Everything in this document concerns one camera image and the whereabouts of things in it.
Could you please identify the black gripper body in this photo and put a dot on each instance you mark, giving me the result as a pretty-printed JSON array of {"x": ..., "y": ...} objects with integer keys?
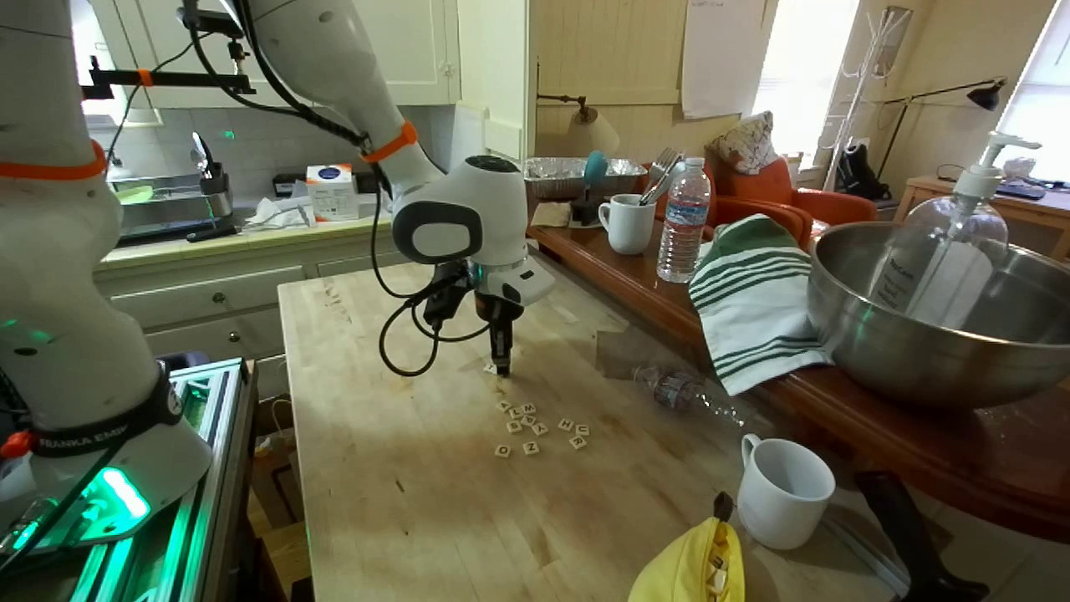
[{"x": 500, "y": 312}]

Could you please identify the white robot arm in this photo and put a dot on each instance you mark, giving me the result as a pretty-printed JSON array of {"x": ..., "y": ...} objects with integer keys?
[{"x": 68, "y": 290}]

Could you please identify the cream letter tile W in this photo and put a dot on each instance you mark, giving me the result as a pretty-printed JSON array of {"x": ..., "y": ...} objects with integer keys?
[{"x": 523, "y": 409}]

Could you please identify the cream letter tile L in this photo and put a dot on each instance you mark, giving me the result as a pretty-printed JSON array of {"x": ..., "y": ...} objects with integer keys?
[{"x": 512, "y": 415}]

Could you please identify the cream letter tile P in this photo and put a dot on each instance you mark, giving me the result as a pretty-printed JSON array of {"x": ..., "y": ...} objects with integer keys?
[{"x": 530, "y": 422}]

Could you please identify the cream letter tile S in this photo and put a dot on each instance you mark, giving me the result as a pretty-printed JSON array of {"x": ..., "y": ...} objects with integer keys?
[{"x": 512, "y": 429}]

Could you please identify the cream letter tile Y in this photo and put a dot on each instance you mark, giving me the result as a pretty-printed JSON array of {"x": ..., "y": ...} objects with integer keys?
[{"x": 540, "y": 429}]

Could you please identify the cream letter tile H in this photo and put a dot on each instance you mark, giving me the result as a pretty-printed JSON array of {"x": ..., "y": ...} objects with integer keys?
[{"x": 566, "y": 426}]

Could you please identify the cream letter tile Z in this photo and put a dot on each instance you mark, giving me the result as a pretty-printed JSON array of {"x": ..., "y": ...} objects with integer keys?
[{"x": 530, "y": 450}]

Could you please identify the cream letter tile O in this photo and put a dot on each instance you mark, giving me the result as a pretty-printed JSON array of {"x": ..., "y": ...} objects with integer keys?
[{"x": 502, "y": 454}]

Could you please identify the cream letter tile U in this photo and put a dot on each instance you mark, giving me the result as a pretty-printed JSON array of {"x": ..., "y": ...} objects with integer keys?
[{"x": 582, "y": 429}]

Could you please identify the cream letter tile R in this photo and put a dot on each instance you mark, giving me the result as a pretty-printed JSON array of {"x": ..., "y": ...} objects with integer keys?
[{"x": 575, "y": 442}]

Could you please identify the aluminium foil tray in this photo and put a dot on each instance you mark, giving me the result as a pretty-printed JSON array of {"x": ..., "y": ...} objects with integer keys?
[{"x": 557, "y": 168}]

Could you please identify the white ceramic mug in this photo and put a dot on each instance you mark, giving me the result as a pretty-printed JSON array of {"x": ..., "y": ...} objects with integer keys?
[
  {"x": 630, "y": 228},
  {"x": 780, "y": 506}
]

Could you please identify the crushed clear plastic bottle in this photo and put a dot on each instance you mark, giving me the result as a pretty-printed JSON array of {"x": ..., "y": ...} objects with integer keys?
[{"x": 673, "y": 389}]

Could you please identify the clear plastic water bottle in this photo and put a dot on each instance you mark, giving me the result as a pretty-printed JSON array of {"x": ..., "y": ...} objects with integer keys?
[{"x": 684, "y": 228}]

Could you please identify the brass table lamp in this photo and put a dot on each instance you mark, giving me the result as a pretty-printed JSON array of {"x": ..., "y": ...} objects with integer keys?
[{"x": 590, "y": 131}]

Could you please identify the paper towel roll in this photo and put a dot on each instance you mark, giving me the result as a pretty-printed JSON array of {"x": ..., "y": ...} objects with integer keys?
[{"x": 331, "y": 191}]

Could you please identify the white crumpled cloth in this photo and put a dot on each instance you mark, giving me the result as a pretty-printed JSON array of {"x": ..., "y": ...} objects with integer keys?
[{"x": 279, "y": 211}]

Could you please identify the green striped white towel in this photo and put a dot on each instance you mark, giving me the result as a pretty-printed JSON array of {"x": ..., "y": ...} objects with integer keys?
[{"x": 756, "y": 305}]

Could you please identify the yellow banana-shaped object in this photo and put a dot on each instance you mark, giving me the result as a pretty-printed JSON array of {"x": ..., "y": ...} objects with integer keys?
[{"x": 678, "y": 574}]

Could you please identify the patterned fabric cushion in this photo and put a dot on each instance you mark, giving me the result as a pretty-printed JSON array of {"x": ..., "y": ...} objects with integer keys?
[{"x": 749, "y": 144}]

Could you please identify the cream kitchen cabinet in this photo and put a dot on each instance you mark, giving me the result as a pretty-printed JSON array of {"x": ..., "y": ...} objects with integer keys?
[{"x": 202, "y": 295}]

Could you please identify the orange cloth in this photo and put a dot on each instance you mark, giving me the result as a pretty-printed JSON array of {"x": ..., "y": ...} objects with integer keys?
[{"x": 829, "y": 207}]

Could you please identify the black boots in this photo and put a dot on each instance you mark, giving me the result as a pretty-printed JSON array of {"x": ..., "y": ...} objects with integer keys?
[{"x": 860, "y": 176}]

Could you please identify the black rod with orange clips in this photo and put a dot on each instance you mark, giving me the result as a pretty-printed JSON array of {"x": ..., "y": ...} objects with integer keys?
[{"x": 189, "y": 82}]

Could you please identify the bright window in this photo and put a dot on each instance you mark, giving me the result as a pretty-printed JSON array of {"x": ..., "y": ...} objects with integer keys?
[
  {"x": 802, "y": 69},
  {"x": 1041, "y": 101}
]

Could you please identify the large steel mixing bowl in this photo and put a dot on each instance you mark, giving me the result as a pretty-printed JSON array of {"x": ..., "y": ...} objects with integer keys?
[{"x": 924, "y": 357}]

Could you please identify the black stand leg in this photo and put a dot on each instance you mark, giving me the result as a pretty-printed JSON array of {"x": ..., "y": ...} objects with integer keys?
[{"x": 906, "y": 540}]

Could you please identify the clear pump sanitizer bottle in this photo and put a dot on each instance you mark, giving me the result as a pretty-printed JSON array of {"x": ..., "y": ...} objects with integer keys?
[{"x": 946, "y": 256}]

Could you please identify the brown wooden table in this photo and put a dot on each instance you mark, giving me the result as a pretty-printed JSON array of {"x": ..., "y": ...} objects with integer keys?
[{"x": 946, "y": 455}]

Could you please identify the black desk lamp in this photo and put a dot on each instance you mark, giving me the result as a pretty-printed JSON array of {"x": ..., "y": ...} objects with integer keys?
[{"x": 987, "y": 96}]

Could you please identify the wooden side desk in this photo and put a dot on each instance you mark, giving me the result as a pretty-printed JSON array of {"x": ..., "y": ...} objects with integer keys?
[{"x": 1037, "y": 219}]

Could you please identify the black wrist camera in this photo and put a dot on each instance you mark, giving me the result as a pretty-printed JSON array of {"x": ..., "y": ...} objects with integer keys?
[{"x": 448, "y": 295}]

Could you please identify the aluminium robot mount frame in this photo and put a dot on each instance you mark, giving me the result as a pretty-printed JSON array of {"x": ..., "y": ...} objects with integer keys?
[{"x": 211, "y": 481}]

